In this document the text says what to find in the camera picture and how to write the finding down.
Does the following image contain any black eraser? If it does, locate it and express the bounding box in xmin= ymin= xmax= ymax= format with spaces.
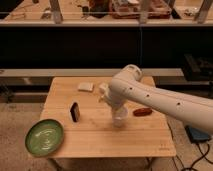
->
xmin=70 ymin=102 xmax=80 ymax=122

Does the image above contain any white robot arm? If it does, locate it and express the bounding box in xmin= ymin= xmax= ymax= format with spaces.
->
xmin=102 ymin=64 xmax=213 ymax=134

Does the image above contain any wooden table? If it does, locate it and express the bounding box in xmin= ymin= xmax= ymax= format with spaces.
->
xmin=40 ymin=77 xmax=176 ymax=158

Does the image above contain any red-brown sausage toy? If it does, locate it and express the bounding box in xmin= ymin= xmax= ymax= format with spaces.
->
xmin=133 ymin=108 xmax=152 ymax=117

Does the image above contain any green plate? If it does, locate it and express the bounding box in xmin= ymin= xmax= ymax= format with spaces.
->
xmin=25 ymin=119 xmax=64 ymax=157

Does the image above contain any black cable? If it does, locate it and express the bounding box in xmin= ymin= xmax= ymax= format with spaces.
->
xmin=171 ymin=141 xmax=213 ymax=171

